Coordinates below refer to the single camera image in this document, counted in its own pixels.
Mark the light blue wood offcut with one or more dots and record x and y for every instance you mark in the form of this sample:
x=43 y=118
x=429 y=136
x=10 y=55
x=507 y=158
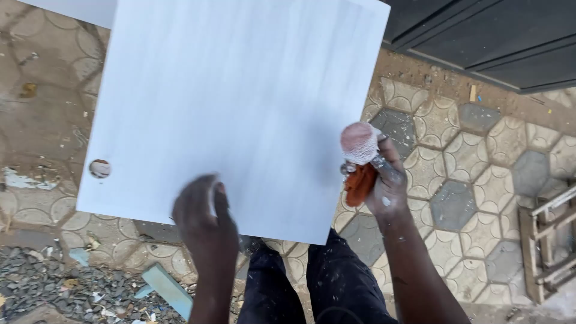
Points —
x=167 y=288

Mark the person's right hand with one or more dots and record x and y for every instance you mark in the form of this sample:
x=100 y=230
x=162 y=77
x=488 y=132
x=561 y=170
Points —
x=389 y=184

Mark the person's left fingers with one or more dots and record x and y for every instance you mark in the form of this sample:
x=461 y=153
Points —
x=211 y=193

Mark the person's dark trousers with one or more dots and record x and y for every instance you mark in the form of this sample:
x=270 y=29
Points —
x=315 y=283

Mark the white painted board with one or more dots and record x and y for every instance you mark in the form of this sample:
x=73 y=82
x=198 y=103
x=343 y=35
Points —
x=234 y=112

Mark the person's left hand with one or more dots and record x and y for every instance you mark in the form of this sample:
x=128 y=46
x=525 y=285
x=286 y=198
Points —
x=204 y=220

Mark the heap of grey gravel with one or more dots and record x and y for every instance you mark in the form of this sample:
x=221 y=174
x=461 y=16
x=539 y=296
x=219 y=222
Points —
x=67 y=288

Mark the dark metal door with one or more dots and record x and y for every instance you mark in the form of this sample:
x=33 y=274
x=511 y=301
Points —
x=486 y=36

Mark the wooden frame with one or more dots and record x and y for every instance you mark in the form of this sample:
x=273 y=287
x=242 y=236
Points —
x=546 y=243

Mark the small wood scrap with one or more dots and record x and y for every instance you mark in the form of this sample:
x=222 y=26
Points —
x=472 y=93

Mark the person's right fingers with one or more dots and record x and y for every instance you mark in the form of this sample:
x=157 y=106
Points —
x=387 y=155

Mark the white and orange rag pad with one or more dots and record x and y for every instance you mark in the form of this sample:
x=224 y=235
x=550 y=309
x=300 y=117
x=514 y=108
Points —
x=358 y=157

